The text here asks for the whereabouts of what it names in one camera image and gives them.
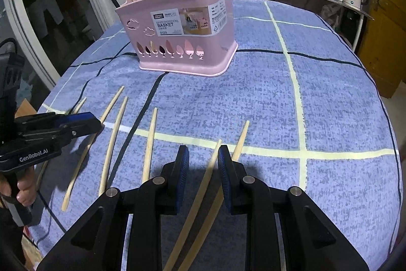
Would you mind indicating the wooden board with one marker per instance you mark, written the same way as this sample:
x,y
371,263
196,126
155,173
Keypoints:
x,y
28,109

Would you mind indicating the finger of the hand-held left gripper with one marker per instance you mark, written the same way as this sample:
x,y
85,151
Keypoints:
x,y
88,128
79,118

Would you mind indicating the person's left hand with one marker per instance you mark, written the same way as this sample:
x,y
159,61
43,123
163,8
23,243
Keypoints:
x,y
25,194

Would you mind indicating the white sliding glass door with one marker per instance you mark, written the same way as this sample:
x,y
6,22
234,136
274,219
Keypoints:
x,y
83,23

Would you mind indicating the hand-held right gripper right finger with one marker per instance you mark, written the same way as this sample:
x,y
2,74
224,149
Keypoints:
x,y
223,179

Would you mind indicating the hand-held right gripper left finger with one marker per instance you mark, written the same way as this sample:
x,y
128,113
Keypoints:
x,y
182,179

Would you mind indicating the yellow wooden door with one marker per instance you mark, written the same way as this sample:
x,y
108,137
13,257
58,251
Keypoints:
x,y
387,36

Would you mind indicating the pink plastic chopstick basket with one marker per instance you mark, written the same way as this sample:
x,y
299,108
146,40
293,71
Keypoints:
x,y
190,45

